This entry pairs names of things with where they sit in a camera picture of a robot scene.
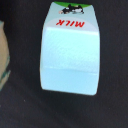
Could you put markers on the light blue milk carton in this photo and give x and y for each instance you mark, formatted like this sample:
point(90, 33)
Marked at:
point(70, 49)

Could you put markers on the beige woven placemat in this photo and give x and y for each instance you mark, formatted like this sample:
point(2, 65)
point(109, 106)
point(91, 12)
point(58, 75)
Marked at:
point(4, 57)

